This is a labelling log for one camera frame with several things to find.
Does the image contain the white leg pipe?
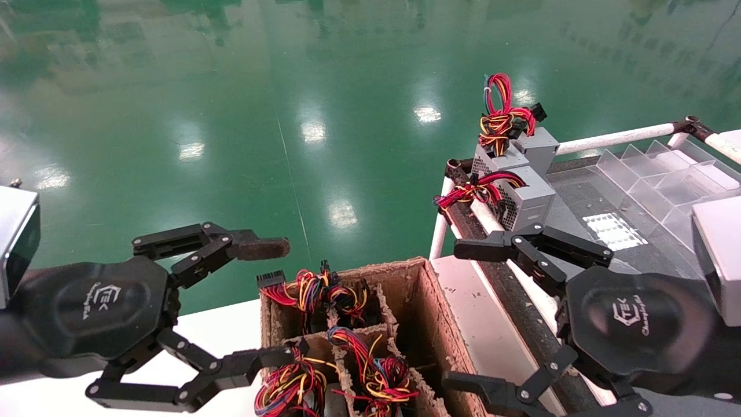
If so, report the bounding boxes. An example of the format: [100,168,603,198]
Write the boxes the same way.
[430,177,455,261]

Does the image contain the long white rail pipe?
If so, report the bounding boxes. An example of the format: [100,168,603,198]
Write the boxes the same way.
[469,200,617,406]

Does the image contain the white flat panel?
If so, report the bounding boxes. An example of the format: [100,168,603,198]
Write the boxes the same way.
[431,255,571,417]

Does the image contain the grey power supply tall loop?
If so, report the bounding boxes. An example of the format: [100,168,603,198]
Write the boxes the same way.
[472,72,561,174]

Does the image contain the power supply colourful wire bundle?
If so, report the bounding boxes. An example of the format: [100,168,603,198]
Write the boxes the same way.
[254,339,339,417]
[326,326,419,417]
[320,261,371,328]
[256,268,331,336]

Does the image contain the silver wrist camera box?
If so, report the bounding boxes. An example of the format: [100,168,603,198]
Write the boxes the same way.
[692,196,741,328]
[0,178,41,310]

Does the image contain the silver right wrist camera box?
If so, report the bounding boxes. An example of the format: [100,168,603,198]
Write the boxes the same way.
[692,196,741,328]

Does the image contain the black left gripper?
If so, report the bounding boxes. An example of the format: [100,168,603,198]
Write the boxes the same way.
[13,222,310,413]

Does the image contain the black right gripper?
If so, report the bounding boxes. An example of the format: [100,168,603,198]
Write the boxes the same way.
[442,223,718,417]

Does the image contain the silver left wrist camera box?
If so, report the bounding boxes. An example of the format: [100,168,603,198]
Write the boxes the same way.
[0,178,41,310]

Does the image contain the grey power supply short wires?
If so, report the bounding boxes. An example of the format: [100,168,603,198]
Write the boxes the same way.
[434,165,556,233]

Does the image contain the white perforated sheet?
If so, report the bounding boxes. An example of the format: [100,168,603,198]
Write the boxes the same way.
[582,213,649,251]

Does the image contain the brown cardboard divider box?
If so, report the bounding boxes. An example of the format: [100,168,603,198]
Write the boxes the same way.
[259,257,481,417]

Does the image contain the clear acrylic divider tray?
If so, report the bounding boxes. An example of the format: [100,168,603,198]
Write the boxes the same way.
[596,139,741,273]

